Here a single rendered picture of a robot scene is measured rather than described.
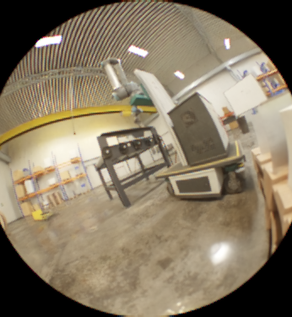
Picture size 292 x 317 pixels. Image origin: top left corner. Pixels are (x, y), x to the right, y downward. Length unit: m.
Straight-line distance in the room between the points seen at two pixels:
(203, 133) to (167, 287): 0.92
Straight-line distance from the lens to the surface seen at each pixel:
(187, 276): 0.55
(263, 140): 0.71
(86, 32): 8.04
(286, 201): 0.36
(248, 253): 0.58
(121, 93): 1.32
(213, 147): 0.76
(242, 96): 5.06
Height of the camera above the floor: 0.52
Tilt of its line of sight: 2 degrees up
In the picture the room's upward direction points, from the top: 23 degrees counter-clockwise
